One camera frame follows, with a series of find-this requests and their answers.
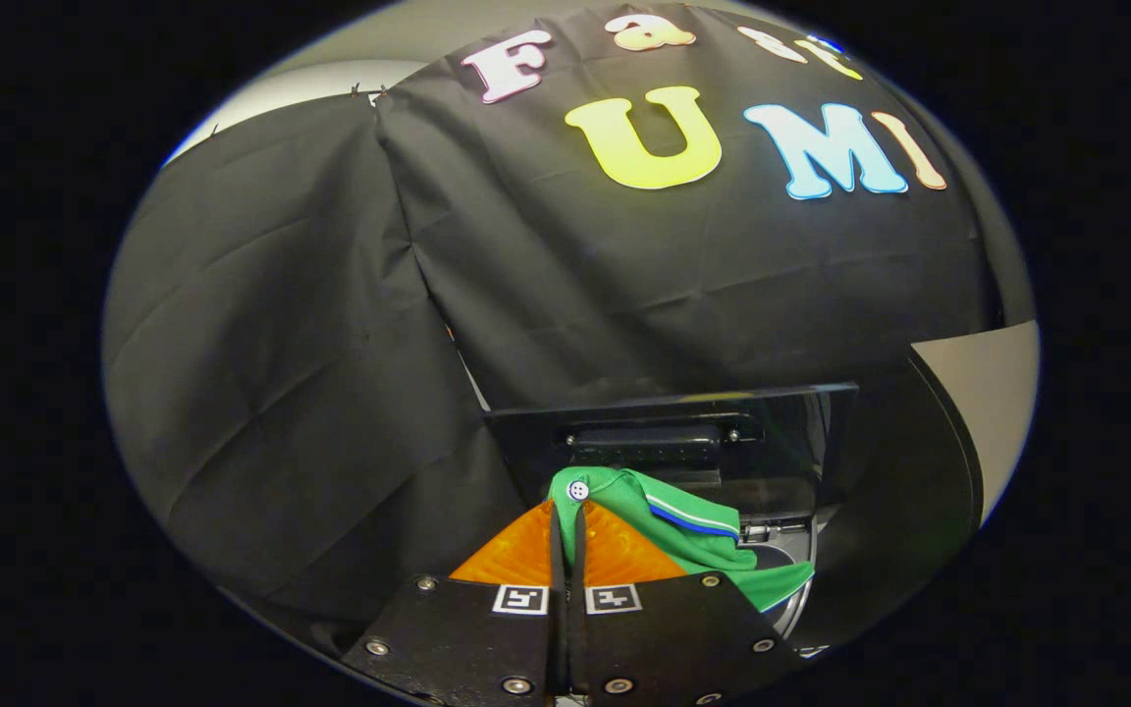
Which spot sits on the black backdrop cloth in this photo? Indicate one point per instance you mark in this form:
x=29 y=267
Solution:
x=330 y=344

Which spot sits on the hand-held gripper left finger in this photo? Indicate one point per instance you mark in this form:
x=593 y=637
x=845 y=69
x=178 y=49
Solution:
x=457 y=638

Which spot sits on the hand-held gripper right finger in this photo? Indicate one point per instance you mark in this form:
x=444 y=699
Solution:
x=664 y=638

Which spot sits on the grey beige cabinet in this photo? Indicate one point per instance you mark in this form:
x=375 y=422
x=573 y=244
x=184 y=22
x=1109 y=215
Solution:
x=988 y=393

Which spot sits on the green polo shirt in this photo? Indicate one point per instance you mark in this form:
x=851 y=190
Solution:
x=683 y=535

